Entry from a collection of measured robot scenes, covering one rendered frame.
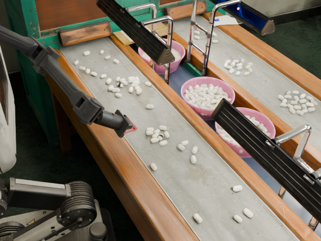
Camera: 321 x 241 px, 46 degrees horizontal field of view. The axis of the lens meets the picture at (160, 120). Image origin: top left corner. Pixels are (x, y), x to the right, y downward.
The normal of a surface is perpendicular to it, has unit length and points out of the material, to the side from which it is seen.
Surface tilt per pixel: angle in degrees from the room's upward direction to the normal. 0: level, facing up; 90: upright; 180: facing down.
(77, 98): 42
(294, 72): 0
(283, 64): 0
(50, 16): 90
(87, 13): 90
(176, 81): 0
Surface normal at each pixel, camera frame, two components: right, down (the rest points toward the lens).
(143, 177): 0.04, -0.75
